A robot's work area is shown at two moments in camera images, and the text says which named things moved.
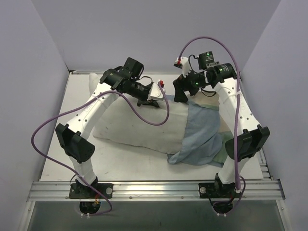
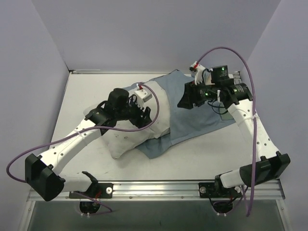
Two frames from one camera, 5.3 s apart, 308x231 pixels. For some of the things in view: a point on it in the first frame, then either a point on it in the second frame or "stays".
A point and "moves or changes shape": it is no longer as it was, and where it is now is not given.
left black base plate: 79,191 stays
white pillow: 119,123 moves or changes shape
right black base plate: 219,190 stays
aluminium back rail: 90,70 stays
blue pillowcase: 204,142 to 185,122
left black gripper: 146,94 to 138,116
